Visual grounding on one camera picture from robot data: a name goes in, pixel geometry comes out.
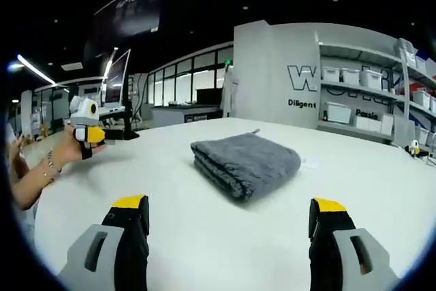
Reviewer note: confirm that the grey towel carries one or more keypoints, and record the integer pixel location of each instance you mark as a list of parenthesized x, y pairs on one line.
[(247, 163)]

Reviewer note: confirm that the person's left hand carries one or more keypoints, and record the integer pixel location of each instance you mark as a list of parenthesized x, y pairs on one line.
[(69, 149)]

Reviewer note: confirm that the computer monitor on stand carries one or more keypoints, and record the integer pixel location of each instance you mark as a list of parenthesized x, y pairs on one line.
[(127, 114)]

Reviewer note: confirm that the long ceiling light strip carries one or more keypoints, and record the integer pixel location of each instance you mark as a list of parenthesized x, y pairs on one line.
[(35, 69)]

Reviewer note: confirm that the grey counter desk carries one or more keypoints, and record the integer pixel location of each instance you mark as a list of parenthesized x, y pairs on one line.
[(185, 115)]

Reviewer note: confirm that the dark hanging overhead screen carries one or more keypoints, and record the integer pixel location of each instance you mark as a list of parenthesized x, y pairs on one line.
[(126, 15)]

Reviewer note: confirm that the spare yellow white gripper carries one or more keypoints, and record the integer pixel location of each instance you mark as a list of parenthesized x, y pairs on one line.
[(416, 148)]

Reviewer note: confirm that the white hanging lab coat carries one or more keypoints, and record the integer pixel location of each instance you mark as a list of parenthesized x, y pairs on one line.
[(230, 91)]

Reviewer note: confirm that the grey metal shelving unit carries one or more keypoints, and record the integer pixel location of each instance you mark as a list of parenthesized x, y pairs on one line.
[(381, 100)]

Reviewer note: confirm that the group of white storage boxes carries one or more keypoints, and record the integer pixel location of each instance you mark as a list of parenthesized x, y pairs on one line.
[(361, 78)]

